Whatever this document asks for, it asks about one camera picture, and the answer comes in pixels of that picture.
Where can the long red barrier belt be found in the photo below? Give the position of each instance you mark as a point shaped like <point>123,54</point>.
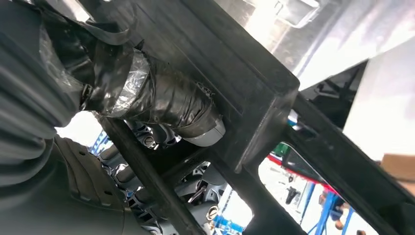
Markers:
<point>304,176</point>

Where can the open cardboard box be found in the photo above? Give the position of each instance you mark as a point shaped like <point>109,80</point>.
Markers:
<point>400,168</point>

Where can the white panel desk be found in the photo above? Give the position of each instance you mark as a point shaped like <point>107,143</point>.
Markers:
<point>382,103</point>

